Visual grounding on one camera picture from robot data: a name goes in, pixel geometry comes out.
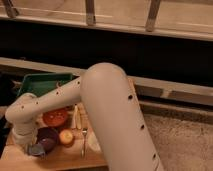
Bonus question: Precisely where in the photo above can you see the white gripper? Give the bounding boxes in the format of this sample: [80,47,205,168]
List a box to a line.
[12,128,38,146]

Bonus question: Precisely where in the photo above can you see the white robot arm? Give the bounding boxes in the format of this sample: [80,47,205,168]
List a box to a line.
[5,63,164,171]

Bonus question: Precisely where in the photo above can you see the red bowl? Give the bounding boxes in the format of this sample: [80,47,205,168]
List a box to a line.
[42,108,68,127]

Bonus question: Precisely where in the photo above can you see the yellow apple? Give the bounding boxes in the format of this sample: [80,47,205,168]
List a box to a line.
[59,129,74,145]

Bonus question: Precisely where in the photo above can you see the wooden cutting board table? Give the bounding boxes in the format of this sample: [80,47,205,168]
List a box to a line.
[0,78,139,171]

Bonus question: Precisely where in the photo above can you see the green plastic tray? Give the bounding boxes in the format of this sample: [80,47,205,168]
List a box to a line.
[17,73,73,97]

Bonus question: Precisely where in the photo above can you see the yellow white banana toy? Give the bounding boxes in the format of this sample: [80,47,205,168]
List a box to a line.
[71,105,82,130]

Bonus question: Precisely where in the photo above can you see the silver fork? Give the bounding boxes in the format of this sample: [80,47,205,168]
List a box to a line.
[81,127,88,157]

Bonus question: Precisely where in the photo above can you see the white cup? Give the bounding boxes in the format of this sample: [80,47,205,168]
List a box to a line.
[88,132,101,153]

